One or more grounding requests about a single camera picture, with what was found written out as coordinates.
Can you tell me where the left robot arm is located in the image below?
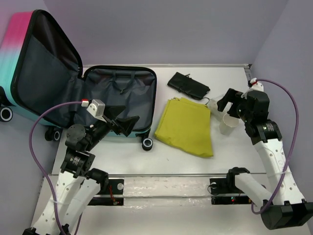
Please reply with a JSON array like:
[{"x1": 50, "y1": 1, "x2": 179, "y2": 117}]
[{"x1": 23, "y1": 99, "x2": 139, "y2": 235}]

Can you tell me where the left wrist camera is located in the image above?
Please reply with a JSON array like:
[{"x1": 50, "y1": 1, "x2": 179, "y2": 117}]
[{"x1": 87, "y1": 99, "x2": 105, "y2": 121}]

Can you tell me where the pink and teal suitcase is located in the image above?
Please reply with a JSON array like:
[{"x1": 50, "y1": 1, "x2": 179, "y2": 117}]
[{"x1": 0, "y1": 9, "x2": 157, "y2": 151}]

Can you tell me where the yellow cloth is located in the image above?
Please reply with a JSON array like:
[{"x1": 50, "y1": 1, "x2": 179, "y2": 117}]
[{"x1": 154, "y1": 97, "x2": 214, "y2": 158}]

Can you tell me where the white paper cup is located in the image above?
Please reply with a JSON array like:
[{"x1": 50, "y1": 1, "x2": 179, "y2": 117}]
[{"x1": 219, "y1": 113, "x2": 239, "y2": 136}]

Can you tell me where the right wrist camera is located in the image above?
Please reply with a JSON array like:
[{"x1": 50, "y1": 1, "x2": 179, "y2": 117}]
[{"x1": 248, "y1": 78, "x2": 264, "y2": 92}]

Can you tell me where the black pouch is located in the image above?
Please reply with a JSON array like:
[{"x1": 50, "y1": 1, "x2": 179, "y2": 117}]
[{"x1": 167, "y1": 72, "x2": 210, "y2": 100}]

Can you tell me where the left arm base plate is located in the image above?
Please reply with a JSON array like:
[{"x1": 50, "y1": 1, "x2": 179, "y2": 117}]
[{"x1": 88, "y1": 178, "x2": 124, "y2": 206}]

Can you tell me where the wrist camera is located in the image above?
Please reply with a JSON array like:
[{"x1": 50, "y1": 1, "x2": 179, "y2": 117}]
[
  {"x1": 87, "y1": 99, "x2": 105, "y2": 121},
  {"x1": 248, "y1": 78, "x2": 264, "y2": 92}
]

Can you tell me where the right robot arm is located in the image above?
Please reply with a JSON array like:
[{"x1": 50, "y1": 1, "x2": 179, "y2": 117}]
[{"x1": 217, "y1": 88, "x2": 313, "y2": 230}]

